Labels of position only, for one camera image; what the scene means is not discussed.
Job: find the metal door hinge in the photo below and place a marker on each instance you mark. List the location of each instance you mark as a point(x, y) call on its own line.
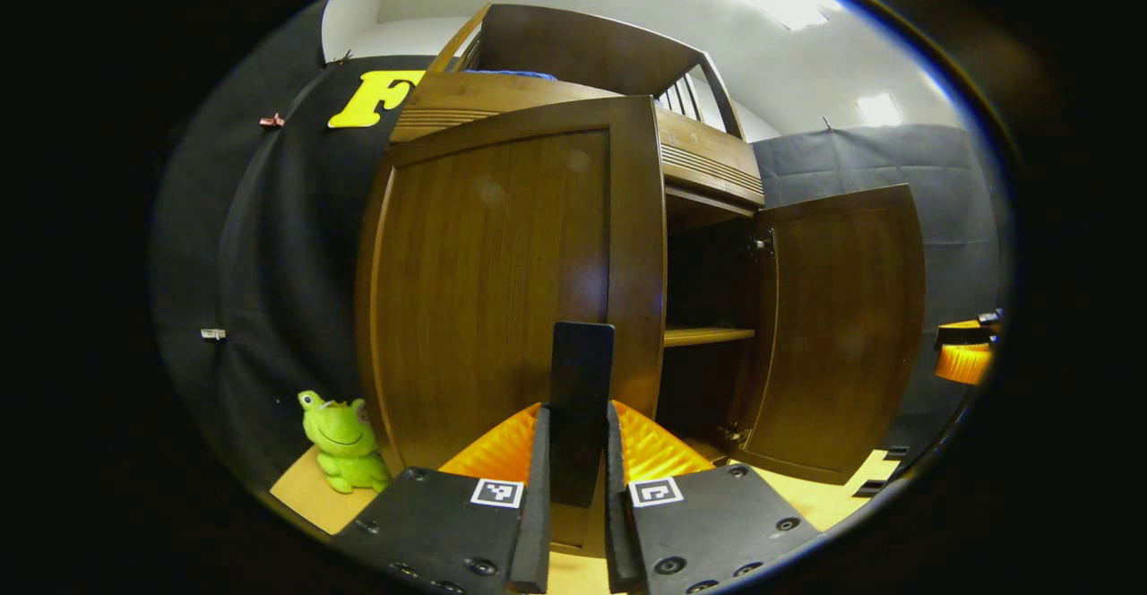
point(735, 434)
point(762, 243)

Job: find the wooden double-door shoe cabinet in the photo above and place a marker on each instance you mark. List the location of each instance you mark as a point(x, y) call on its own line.
point(582, 48)

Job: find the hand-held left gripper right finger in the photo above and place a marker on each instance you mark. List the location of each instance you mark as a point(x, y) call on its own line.
point(616, 532)

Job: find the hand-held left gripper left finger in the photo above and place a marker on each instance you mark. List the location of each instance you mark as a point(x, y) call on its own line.
point(540, 505)

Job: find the wooden inner shelf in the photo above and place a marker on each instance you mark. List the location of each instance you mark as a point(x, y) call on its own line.
point(708, 337)

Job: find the wooden shoe cabinet door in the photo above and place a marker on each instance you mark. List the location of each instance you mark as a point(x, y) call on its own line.
point(484, 290)
point(842, 326)

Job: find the green frog plush toy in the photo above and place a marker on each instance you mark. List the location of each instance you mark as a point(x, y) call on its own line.
point(340, 443)

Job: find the black clip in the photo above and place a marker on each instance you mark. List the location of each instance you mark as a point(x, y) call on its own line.
point(342, 57)

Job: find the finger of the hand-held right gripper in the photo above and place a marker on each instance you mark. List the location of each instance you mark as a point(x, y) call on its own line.
point(963, 336)
point(987, 317)

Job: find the blue knitted cloth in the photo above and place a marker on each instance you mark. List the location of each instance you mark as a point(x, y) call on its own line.
point(511, 73)

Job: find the red clip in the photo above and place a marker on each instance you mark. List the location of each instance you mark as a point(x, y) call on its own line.
point(271, 120)

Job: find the small ceiling light panel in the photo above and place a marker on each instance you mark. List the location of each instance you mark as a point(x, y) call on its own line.
point(880, 109)

